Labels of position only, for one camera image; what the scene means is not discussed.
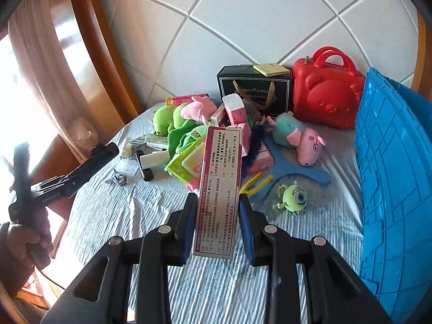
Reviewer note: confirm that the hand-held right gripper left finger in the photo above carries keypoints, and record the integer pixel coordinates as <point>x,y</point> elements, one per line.
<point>189,233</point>

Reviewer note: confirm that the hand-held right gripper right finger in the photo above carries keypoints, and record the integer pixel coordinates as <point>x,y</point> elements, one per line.
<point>244,233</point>

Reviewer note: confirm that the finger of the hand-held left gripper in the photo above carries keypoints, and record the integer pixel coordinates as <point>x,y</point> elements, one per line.
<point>101,153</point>

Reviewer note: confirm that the long pink white box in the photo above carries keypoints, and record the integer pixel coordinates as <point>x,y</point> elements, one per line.
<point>217,192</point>

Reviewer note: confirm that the blue plastic crate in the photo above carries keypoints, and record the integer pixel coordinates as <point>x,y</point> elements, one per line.
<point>388,175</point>

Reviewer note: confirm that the person's left forearm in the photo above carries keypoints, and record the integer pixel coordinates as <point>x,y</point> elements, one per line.
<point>10,270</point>

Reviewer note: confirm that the person's left hand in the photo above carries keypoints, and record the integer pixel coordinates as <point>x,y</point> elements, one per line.
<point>23,239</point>

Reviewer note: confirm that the white plastic bottle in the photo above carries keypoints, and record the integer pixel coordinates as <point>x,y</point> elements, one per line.
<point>126,148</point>

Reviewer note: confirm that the clear plastic packet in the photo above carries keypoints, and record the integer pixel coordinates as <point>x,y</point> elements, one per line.
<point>125,167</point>

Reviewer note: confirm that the small metal fitting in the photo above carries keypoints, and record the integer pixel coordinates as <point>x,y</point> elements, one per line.
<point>118,179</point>

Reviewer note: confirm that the yellow slingshot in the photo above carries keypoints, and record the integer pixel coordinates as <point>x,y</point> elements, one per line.
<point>256,182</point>

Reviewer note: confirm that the white tube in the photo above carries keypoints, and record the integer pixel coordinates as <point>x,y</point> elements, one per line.
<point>157,158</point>

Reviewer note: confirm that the green one-eyed monster plush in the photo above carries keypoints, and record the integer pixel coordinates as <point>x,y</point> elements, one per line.
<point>293,197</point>

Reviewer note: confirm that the green pink wipes packet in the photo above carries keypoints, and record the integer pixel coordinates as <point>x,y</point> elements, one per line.
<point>185,162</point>

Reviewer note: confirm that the pink floral box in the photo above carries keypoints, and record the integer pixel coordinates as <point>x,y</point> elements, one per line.
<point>261,162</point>

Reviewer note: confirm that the green frog plush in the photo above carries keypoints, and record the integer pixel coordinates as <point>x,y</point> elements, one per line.
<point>165,118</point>

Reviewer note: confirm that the blue boomerang toy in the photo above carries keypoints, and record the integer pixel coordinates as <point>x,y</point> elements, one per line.
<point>287,170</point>

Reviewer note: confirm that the pink cylindrical can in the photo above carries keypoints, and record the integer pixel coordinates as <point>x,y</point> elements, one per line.
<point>179,100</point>

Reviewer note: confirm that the dark blue feather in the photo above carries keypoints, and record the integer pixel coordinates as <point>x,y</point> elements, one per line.
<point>256,138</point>

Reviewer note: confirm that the beige curtain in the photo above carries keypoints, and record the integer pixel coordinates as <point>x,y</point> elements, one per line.
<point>44,74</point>

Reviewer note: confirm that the small pink pig plush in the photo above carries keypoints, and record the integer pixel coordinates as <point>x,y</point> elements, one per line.
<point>199,108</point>

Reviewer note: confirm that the pig plush teal dress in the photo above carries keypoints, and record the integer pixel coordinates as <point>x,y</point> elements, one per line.
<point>290,131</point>

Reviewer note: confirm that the small pink white box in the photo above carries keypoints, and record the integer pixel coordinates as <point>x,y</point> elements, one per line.
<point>217,116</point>

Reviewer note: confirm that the pink white tissue pack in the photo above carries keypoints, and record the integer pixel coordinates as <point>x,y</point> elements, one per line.
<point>234,108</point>

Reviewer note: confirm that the black gift bag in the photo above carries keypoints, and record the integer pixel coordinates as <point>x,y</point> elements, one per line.
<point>229,87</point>

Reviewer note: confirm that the red bear-face suitcase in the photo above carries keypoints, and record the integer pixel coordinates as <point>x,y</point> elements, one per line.
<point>324,101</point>

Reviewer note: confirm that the tan flat booklet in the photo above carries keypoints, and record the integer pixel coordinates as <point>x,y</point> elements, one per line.
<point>271,70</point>

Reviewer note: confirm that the white padded headboard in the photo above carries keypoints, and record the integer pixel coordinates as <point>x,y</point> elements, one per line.
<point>253,23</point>

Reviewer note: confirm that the wooden bed frame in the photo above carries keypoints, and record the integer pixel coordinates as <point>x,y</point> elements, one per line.
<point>101,57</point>

